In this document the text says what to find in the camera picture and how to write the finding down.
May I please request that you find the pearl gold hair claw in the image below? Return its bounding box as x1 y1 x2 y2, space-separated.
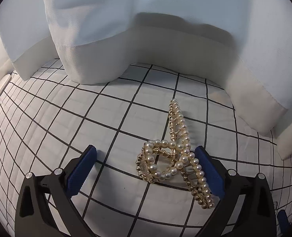
136 99 214 209

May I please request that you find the white black grid tablecloth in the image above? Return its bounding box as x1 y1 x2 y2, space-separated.
0 59 292 236

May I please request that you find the white curtain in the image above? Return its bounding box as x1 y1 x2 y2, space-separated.
0 0 292 159

